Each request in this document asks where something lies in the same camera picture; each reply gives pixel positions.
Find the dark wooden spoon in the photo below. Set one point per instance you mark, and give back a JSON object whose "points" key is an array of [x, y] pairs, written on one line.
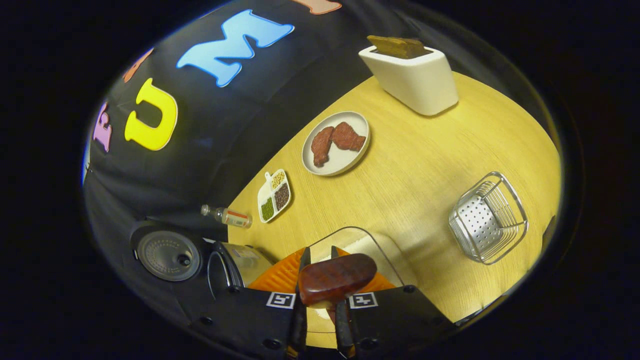
{"points": [[335, 277]]}

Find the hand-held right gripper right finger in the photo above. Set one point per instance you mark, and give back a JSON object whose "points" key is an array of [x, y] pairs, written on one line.
{"points": [[342, 327]]}

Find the round white plate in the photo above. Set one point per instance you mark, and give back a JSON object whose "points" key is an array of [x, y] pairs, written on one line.
{"points": [[345, 162]]}

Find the white ceramic holder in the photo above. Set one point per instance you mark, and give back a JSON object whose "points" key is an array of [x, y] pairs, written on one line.
{"points": [[420, 85]]}

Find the dark grey rice cooker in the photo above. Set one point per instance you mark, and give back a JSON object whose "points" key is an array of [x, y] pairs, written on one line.
{"points": [[167, 255]]}

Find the white divided bean dish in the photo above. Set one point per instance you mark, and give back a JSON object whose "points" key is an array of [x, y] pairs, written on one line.
{"points": [[274, 195]]}

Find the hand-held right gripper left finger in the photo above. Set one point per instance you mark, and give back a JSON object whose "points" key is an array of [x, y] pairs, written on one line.
{"points": [[300, 325]]}

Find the brown meat piece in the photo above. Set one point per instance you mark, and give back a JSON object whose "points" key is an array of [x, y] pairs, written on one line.
{"points": [[321, 145], [347, 136]]}

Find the small glass bottle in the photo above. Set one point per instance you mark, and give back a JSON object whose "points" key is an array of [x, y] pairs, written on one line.
{"points": [[230, 216]]}

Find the wooden block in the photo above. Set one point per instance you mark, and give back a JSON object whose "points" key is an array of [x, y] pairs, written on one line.
{"points": [[397, 46]]}

